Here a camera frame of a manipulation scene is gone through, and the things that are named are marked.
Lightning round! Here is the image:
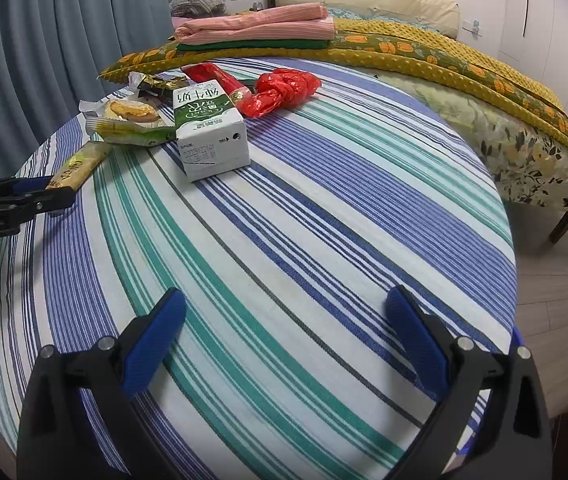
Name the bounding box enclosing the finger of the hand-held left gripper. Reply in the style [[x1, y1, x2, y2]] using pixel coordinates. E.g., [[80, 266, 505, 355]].
[[0, 187, 77, 221], [0, 175, 57, 200]]

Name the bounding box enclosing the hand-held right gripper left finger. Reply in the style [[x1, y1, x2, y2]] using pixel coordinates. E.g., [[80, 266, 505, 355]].
[[16, 287, 187, 480]]

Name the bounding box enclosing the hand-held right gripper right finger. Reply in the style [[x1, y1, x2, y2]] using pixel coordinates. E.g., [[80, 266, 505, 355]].
[[385, 285, 554, 480]]

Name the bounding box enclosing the beige snack bar wrapper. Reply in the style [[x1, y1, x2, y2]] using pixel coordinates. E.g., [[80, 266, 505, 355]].
[[44, 141, 114, 193]]

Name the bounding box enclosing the gold foil snack packet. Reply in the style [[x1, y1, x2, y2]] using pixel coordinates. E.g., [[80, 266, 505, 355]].
[[136, 72, 191, 106]]

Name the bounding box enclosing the yellow-green snack packet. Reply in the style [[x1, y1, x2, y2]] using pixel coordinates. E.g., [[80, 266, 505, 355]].
[[85, 115, 179, 147]]

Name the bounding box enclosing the white pastry wrapper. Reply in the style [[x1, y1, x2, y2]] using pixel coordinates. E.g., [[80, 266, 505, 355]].
[[79, 97, 175, 128]]

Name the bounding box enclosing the striped tablecloth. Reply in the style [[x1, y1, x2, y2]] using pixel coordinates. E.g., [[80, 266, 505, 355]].
[[0, 57, 517, 480]]

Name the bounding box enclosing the blue-grey curtain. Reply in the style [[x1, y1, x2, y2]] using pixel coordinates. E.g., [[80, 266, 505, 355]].
[[0, 0, 177, 161]]

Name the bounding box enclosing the green and white milk carton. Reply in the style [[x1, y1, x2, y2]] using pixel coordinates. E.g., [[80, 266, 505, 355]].
[[171, 80, 251, 183]]

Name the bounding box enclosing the long red packet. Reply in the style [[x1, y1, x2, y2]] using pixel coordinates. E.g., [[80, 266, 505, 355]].
[[181, 62, 250, 106]]

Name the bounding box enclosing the floral bed sheet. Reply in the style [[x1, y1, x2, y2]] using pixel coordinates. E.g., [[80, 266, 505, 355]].
[[379, 67, 568, 231]]

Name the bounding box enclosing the pile of clothes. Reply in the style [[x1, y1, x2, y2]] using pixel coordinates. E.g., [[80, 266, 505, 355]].
[[169, 0, 226, 18]]

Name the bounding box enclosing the red plastic bag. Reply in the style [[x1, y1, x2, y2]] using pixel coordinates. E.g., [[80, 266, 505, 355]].
[[238, 67, 322, 119]]

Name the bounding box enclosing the green folded cloth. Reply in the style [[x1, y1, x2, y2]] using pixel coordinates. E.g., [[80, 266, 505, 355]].
[[176, 37, 332, 52]]

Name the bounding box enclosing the pink striped folded blanket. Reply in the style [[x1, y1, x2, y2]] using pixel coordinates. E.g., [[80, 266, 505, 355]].
[[173, 2, 336, 45]]

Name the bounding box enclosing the mustard quilt with orange print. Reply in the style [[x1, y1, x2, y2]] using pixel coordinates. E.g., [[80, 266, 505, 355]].
[[96, 17, 568, 171]]

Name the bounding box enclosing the teal floral pillow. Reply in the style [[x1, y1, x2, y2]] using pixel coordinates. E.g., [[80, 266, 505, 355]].
[[379, 12, 432, 28], [326, 6, 380, 20]]

